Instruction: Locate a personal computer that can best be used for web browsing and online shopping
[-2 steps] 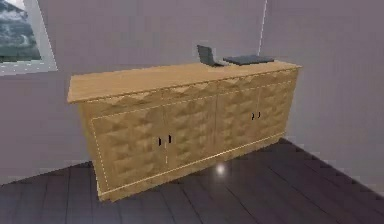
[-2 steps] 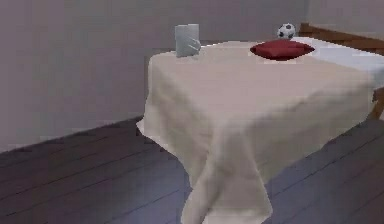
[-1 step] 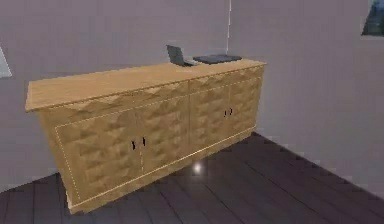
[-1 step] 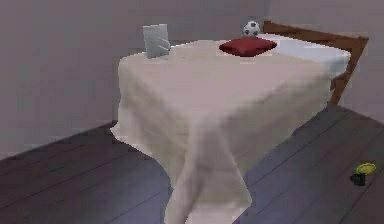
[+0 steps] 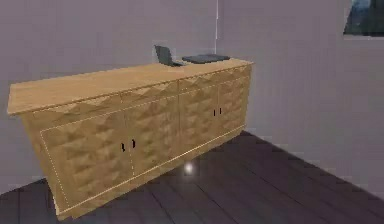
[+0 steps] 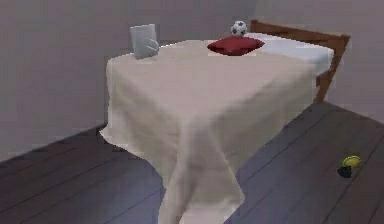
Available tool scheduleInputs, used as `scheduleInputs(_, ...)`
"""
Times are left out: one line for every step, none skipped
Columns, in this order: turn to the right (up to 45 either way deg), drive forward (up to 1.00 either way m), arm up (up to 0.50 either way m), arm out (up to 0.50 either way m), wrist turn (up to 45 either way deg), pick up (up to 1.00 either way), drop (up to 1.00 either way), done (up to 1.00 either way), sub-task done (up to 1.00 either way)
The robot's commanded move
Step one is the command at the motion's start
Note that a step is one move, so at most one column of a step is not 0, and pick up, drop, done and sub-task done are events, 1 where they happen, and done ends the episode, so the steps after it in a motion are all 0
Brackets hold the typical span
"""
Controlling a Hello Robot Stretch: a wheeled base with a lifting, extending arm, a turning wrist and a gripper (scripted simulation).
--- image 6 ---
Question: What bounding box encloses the cream bed blanket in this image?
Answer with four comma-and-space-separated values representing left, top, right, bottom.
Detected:
99, 39, 317, 224

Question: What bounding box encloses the red pillow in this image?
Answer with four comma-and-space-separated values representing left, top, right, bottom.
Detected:
206, 35, 266, 57

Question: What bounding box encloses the grey open laptop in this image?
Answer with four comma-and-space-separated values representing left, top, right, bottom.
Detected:
129, 23, 161, 61

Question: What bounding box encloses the black and white football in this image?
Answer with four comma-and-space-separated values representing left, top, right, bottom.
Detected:
230, 20, 249, 38

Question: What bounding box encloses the brown wooden bed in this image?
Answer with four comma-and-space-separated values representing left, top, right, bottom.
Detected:
246, 19, 352, 104

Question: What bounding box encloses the yellow and black small object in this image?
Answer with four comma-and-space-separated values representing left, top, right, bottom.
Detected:
336, 155, 362, 179

